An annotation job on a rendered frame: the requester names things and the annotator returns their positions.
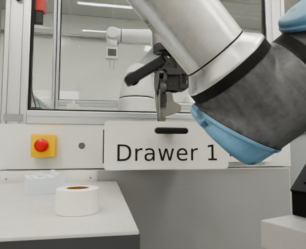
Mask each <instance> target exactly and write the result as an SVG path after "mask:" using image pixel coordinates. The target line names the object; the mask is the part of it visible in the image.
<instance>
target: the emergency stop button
mask: <svg viewBox="0 0 306 249"><path fill-rule="evenodd" d="M34 148H35V150H36V151H38V152H44V151H46V150H47V149H48V142H47V141H46V140H44V139H38V140H37V141H36V142H35V143H34Z"/></svg>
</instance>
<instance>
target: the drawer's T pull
mask: <svg viewBox="0 0 306 249"><path fill-rule="evenodd" d="M154 131H155V133H156V134H187V133H188V129H187V128H185V127H157V128H155V130H154Z"/></svg>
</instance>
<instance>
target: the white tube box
mask: <svg viewBox="0 0 306 249"><path fill-rule="evenodd" d="M63 186H65V177H64V176H62V175H60V176H59V177H55V176H54V175H50V173H43V176H42V177H37V174H24V176H23V190H24V191H25V193H26V195H27V196H30V195H45V194H56V188H58V187H63Z"/></svg>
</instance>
